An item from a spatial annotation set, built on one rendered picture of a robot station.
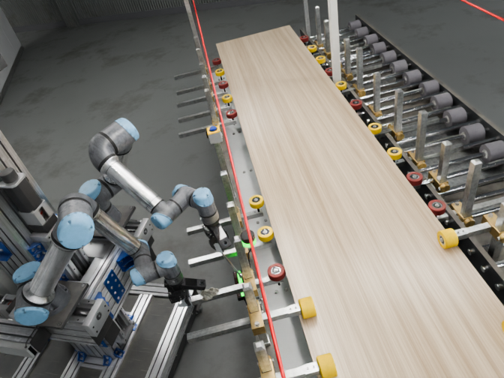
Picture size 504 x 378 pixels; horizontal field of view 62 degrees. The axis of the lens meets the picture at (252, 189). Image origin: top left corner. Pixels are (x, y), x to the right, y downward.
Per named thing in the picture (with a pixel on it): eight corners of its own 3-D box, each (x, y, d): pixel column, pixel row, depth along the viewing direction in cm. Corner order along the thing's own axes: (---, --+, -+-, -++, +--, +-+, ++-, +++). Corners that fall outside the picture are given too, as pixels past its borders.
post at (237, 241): (253, 305, 206) (232, 241, 176) (252, 299, 209) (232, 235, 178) (260, 304, 206) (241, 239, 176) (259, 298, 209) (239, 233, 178)
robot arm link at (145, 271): (133, 272, 180) (157, 262, 182) (136, 292, 171) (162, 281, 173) (127, 260, 175) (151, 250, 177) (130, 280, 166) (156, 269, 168)
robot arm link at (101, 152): (73, 143, 164) (166, 224, 160) (95, 128, 169) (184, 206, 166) (74, 158, 173) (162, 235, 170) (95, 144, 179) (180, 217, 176)
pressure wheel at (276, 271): (272, 293, 193) (268, 278, 185) (269, 280, 199) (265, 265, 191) (289, 289, 193) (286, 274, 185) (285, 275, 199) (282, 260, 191)
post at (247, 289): (263, 352, 188) (242, 290, 157) (262, 345, 190) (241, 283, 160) (271, 350, 188) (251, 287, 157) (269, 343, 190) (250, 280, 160)
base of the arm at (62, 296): (28, 315, 179) (16, 302, 172) (49, 286, 189) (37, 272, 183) (58, 319, 174) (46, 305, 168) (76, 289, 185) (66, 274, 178)
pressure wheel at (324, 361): (319, 364, 144) (314, 352, 152) (324, 385, 145) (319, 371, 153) (335, 359, 144) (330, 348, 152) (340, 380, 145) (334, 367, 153)
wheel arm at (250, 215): (188, 236, 233) (187, 232, 231) (188, 232, 236) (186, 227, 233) (263, 217, 234) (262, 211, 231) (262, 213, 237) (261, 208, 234)
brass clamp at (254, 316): (252, 336, 165) (250, 329, 161) (247, 307, 175) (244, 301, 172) (268, 332, 165) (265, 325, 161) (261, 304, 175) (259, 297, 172)
